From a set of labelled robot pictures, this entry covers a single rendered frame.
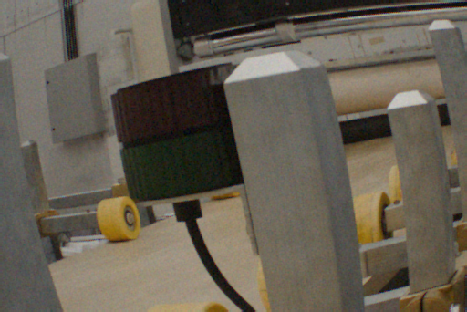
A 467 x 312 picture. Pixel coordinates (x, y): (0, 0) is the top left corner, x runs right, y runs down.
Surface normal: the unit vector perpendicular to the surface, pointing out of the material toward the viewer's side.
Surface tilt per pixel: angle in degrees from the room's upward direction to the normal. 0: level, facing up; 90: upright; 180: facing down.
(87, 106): 90
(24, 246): 90
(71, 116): 90
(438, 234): 90
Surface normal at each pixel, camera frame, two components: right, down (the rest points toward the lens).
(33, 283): 0.90, -0.16
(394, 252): -0.39, 0.14
